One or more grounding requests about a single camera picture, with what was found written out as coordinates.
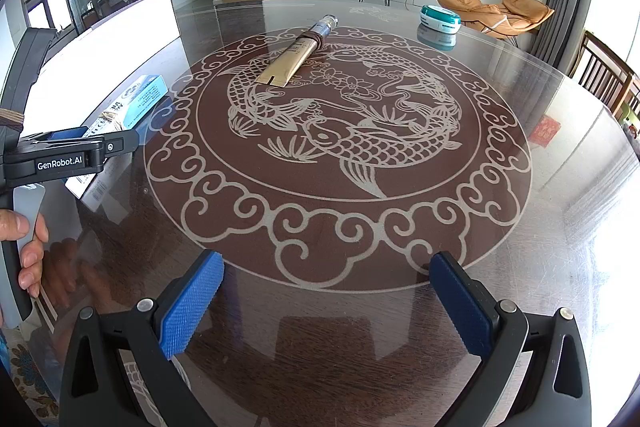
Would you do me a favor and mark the blue and white long box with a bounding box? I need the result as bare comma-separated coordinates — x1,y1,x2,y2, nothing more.
65,74,168,198

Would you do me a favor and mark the teal round container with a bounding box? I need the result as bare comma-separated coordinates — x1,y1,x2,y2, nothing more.
419,4,462,32

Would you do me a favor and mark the large white cardboard box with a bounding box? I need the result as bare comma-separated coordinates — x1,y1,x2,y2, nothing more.
20,0,180,142

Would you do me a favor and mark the dark wooden chair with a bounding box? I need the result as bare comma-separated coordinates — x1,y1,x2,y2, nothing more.
577,31,640,118

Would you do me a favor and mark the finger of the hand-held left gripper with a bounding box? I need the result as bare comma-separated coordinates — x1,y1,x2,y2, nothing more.
20,133,141,158
30,127,90,142

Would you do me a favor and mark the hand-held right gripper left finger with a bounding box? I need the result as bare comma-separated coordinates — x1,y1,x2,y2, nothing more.
59,249,226,427

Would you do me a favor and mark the orange rocking chair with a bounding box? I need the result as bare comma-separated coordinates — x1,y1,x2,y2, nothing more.
436,0,556,40

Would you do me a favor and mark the floral cushion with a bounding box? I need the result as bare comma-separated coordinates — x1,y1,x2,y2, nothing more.
0,327,61,427

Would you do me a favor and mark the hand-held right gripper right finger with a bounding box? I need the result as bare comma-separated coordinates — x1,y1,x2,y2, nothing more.
429,251,593,427

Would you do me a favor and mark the person's left hand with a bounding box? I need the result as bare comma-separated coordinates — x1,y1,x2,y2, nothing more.
0,209,51,302

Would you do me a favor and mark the gold tube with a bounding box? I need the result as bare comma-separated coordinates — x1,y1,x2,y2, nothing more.
255,13,341,88

